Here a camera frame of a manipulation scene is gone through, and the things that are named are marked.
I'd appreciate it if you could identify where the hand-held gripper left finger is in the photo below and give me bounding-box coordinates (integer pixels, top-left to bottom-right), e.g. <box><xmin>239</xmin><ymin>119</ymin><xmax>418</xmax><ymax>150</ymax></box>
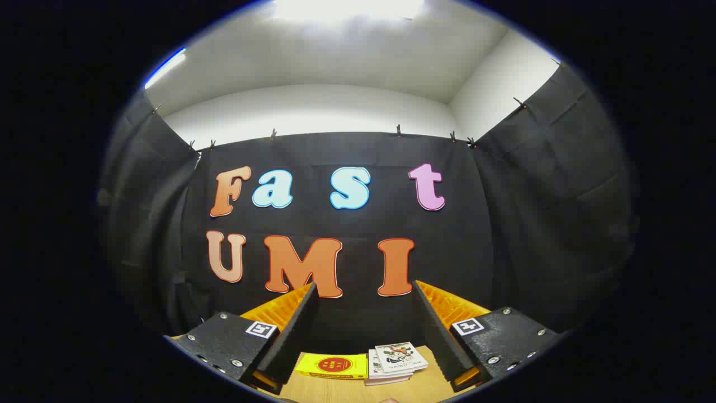
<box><xmin>167</xmin><ymin>282</ymin><xmax>319</xmax><ymax>395</ymax></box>

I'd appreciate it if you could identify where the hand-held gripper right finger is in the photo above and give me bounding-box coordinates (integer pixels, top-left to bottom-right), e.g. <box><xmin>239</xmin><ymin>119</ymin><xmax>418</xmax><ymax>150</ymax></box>
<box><xmin>412</xmin><ymin>279</ymin><xmax>562</xmax><ymax>393</ymax></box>

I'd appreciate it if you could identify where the yellow book with red circle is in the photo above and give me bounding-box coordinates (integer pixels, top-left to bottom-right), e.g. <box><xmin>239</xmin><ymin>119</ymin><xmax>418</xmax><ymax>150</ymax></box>
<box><xmin>295</xmin><ymin>353</ymin><xmax>369</xmax><ymax>380</ymax></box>

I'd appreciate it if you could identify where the black backdrop cloth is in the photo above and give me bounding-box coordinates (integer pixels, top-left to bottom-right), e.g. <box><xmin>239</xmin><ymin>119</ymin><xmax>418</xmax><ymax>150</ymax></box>
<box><xmin>98</xmin><ymin>62</ymin><xmax>638</xmax><ymax>359</ymax></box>

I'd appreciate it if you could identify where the ceiling light strip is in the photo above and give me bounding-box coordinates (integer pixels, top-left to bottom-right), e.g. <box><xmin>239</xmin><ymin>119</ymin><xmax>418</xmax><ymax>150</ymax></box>
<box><xmin>144</xmin><ymin>48</ymin><xmax>187</xmax><ymax>90</ymax></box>

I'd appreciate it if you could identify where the ceiling light panel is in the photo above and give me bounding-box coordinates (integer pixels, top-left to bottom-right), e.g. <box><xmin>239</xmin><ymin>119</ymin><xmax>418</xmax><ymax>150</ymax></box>
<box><xmin>273</xmin><ymin>0</ymin><xmax>426</xmax><ymax>22</ymax></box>

